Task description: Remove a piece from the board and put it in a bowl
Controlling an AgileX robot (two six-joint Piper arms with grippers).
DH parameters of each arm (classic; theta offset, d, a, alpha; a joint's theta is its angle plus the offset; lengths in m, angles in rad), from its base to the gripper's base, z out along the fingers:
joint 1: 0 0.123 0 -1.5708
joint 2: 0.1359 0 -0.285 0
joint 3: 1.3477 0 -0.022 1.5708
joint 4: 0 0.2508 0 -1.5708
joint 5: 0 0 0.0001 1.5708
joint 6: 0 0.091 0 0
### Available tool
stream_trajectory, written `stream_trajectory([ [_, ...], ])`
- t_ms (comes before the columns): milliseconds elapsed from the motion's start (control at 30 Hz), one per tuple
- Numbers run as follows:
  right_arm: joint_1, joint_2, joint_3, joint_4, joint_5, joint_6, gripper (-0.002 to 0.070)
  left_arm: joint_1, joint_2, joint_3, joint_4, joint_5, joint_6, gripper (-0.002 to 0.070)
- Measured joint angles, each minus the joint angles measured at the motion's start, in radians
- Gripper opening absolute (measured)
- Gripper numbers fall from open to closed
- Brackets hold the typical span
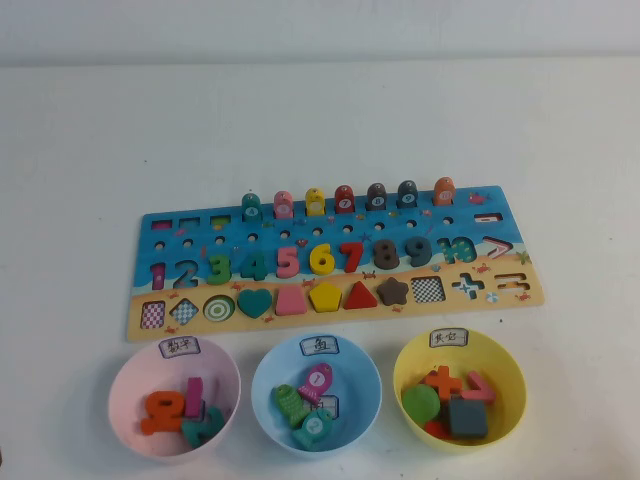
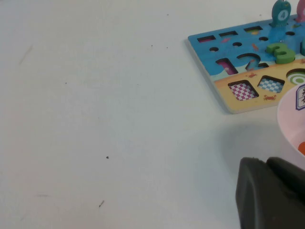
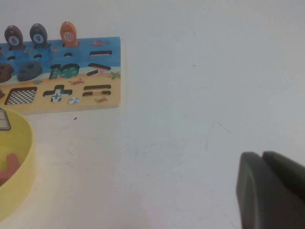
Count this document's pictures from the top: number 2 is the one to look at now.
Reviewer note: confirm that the pink fish piece number 5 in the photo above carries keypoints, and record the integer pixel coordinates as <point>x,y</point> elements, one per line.
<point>302,10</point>

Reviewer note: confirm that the teal fish piece number 4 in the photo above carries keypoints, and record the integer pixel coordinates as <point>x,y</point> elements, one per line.
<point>282,15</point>

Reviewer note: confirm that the pink plastic bowl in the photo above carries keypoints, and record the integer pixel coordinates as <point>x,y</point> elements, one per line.
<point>289,119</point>

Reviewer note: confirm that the green wooden number 3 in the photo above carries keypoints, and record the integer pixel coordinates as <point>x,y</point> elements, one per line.
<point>286,56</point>

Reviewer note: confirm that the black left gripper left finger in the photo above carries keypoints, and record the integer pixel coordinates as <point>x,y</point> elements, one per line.
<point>262,202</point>

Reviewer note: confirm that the colourful wooden puzzle board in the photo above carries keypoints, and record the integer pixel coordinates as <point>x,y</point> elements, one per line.
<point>250,105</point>

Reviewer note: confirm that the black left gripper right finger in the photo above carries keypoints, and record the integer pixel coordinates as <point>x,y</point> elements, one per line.
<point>288,171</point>

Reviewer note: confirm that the orange wooden number piece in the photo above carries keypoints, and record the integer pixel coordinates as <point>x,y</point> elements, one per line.
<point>302,148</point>

